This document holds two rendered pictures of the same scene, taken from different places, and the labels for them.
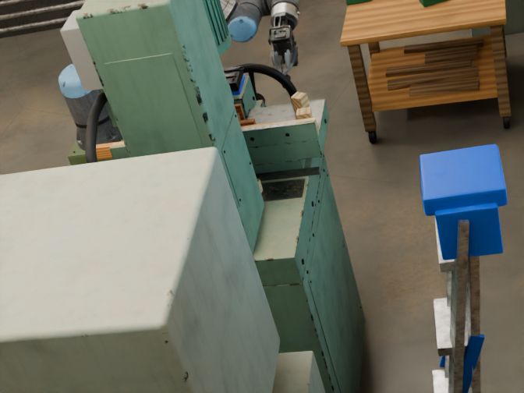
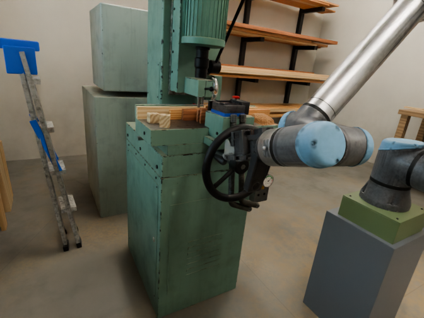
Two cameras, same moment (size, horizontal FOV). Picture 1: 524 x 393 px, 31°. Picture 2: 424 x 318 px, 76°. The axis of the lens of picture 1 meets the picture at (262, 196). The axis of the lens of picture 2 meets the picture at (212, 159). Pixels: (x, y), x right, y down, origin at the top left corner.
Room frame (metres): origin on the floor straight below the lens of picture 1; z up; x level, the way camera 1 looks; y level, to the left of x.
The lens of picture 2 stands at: (3.10, -0.81, 1.13)
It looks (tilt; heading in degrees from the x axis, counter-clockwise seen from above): 19 degrees down; 130
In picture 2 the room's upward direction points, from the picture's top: 5 degrees clockwise
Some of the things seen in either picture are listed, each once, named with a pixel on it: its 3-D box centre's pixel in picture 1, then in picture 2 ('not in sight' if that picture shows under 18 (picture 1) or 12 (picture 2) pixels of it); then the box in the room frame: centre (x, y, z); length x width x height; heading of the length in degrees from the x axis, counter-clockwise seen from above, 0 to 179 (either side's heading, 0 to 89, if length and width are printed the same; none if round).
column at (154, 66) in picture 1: (181, 122); (175, 54); (2.00, 0.13, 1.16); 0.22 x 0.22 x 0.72; 71
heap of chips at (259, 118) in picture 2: not in sight; (260, 117); (2.45, 0.29, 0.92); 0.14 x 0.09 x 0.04; 161
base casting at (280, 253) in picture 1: (235, 207); (184, 142); (2.16, 0.08, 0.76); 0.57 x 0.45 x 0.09; 161
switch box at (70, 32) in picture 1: (90, 49); not in sight; (2.02, 0.28, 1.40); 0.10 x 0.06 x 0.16; 161
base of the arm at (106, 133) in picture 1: (98, 124); (387, 190); (2.99, 0.48, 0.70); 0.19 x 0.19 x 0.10
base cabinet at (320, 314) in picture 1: (269, 309); (180, 212); (2.16, 0.08, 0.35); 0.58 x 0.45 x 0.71; 161
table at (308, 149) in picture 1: (226, 130); (216, 130); (2.39, 0.04, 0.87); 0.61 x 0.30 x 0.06; 71
